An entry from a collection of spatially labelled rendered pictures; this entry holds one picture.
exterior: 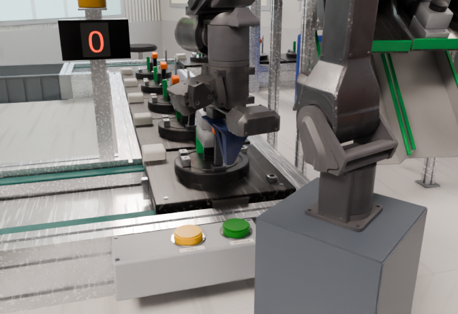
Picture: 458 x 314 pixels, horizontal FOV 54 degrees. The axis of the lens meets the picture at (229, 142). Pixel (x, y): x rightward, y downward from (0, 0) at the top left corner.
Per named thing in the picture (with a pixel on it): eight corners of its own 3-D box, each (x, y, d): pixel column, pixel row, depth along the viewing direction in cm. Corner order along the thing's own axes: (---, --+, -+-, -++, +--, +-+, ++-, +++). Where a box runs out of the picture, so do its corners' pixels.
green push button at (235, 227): (253, 241, 63) (253, 229, 63) (226, 245, 62) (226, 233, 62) (245, 227, 67) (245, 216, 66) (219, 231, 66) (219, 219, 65)
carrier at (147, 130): (250, 150, 100) (251, 95, 96) (142, 160, 94) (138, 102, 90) (223, 120, 122) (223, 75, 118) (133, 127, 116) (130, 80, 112)
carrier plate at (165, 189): (296, 198, 77) (296, 187, 76) (155, 216, 71) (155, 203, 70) (252, 152, 99) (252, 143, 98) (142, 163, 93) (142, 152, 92)
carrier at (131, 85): (204, 100, 145) (203, 61, 141) (128, 105, 139) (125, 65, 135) (189, 86, 167) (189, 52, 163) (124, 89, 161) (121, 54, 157)
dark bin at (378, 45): (408, 53, 77) (422, 13, 72) (334, 54, 76) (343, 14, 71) (360, -18, 97) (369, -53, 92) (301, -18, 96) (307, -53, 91)
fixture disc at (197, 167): (259, 180, 80) (259, 169, 79) (181, 188, 76) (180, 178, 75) (237, 153, 92) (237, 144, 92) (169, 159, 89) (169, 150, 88)
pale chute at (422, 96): (468, 157, 86) (482, 146, 82) (403, 159, 85) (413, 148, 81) (430, 39, 98) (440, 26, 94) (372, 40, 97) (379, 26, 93)
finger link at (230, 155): (247, 116, 66) (210, 122, 63) (259, 122, 63) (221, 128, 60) (247, 161, 68) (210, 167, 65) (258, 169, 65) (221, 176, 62)
